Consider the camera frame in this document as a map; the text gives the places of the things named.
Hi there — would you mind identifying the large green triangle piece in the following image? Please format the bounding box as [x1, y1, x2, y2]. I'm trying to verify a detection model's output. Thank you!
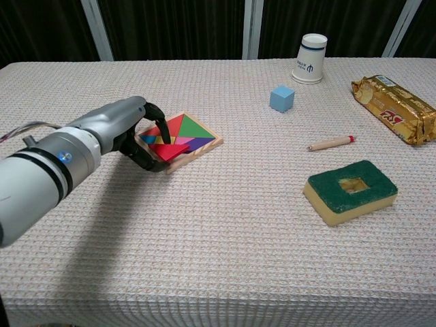
[177, 114, 217, 140]

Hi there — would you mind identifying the wooden stick with red tip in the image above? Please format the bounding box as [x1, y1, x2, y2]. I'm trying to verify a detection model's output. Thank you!
[307, 135, 357, 152]

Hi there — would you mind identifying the light blue cube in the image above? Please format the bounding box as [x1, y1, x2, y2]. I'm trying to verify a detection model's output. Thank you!
[269, 84, 295, 113]

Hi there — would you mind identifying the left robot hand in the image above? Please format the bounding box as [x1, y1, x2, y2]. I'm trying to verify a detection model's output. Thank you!
[69, 96, 172, 173]

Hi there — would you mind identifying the wooden tangram puzzle tray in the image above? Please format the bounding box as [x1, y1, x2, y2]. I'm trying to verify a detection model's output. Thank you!
[134, 110, 224, 175]

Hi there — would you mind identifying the green yellow sponge with hole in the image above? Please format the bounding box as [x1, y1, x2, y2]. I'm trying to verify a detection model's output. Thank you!
[302, 159, 399, 227]

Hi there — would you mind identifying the red triangle piece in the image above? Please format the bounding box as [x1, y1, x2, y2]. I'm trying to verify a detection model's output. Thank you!
[149, 142, 190, 162]

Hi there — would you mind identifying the left arm wire bundle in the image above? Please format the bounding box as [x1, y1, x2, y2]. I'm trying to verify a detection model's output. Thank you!
[0, 121, 63, 142]

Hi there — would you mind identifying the beige woven tablecloth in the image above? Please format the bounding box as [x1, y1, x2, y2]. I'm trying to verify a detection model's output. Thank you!
[0, 57, 436, 327]

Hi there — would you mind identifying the purple parallelogram piece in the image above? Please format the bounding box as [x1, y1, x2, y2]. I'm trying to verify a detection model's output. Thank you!
[183, 138, 209, 155]

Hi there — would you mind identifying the large red-orange triangle piece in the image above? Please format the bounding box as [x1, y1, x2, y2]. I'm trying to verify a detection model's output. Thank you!
[139, 114, 185, 138]

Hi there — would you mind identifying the upturned white paper cup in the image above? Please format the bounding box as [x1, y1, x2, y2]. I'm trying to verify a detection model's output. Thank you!
[291, 33, 328, 85]

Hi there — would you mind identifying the black curtain panel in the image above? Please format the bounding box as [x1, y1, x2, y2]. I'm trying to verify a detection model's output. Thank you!
[97, 0, 247, 63]
[396, 0, 436, 59]
[0, 0, 100, 70]
[258, 0, 407, 59]

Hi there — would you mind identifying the grey metal partition post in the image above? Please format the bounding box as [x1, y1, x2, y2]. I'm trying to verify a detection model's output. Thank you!
[80, 0, 114, 63]
[381, 0, 424, 59]
[242, 0, 264, 61]

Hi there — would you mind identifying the small pink triangle piece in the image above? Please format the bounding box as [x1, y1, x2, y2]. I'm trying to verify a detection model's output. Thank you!
[173, 136, 197, 148]

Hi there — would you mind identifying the gold foil snack package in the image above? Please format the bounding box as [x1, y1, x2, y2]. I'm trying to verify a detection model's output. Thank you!
[351, 74, 436, 146]

